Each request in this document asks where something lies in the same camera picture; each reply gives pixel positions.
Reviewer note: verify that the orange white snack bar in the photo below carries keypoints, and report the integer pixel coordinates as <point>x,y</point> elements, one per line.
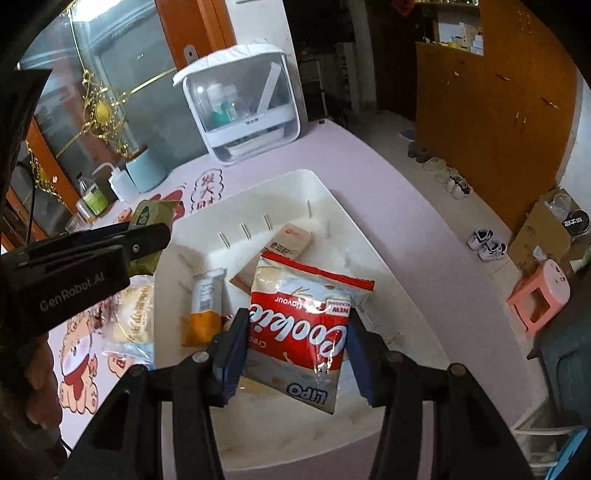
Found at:
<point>203,323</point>

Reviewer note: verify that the clear blue bread packet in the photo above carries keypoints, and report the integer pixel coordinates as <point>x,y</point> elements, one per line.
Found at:
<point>131,314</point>

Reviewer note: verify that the grey slipper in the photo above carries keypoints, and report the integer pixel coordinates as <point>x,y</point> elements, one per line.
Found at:
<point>418,150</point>

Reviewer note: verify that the white black sneaker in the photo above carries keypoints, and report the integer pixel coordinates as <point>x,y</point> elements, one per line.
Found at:
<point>480,237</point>
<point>493,251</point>
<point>458,187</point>

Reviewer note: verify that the green label glass bottle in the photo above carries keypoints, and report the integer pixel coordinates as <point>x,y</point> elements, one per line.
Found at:
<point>94,198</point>

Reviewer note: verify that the large gold door ornament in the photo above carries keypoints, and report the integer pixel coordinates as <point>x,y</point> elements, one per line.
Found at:
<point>102,110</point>

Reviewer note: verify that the teal canister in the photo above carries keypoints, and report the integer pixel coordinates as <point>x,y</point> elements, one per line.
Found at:
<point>147,173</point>

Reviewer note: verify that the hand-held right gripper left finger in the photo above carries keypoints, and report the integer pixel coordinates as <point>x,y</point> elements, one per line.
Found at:
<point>233,360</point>

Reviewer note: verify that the green snack packet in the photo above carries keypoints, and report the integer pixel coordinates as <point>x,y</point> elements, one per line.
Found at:
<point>152,214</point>

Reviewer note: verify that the red white cookie packet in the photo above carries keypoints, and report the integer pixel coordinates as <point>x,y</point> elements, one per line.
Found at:
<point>295,323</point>

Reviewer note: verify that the dark grey bin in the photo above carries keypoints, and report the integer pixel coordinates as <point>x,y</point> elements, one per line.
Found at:
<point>563,360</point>

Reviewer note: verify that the small gold door ornament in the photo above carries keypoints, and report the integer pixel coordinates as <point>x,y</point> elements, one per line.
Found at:
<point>41,170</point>

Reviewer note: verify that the small glass jar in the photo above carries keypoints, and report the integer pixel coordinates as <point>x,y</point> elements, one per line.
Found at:
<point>84,213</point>

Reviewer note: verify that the beige snack packet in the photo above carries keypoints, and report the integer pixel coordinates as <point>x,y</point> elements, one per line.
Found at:
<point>286,244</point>

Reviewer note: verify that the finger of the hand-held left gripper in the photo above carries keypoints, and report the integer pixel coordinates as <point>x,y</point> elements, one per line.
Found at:
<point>145,242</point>

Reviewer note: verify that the white plastic tray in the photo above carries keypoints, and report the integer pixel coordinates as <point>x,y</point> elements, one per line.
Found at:
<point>406,300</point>

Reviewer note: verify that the white lidded storage box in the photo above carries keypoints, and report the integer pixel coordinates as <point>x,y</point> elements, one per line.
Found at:
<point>258,115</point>

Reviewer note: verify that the clear squeeze bottle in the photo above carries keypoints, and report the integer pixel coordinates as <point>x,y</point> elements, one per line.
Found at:
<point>121,184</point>

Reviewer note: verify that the pink plastic stool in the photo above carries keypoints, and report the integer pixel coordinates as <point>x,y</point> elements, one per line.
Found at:
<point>540,295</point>

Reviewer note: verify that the cardboard box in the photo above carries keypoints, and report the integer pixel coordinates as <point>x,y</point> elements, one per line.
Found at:
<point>540,235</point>

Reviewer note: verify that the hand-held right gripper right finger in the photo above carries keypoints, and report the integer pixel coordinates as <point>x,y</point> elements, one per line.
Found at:
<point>361,364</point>

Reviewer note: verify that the white teal bottle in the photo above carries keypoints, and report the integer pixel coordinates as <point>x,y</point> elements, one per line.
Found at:
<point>216,104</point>

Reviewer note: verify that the wooden cabinet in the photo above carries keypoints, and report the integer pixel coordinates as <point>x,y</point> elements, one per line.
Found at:
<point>485,115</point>

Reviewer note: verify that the person's left hand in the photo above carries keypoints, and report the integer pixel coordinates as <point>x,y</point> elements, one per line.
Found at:
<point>39,374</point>

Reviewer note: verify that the beige shoe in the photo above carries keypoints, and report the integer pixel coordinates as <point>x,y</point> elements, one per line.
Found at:
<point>435,164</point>

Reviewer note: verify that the wooden glass sliding door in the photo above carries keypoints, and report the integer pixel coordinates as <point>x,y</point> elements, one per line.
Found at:
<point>138,46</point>

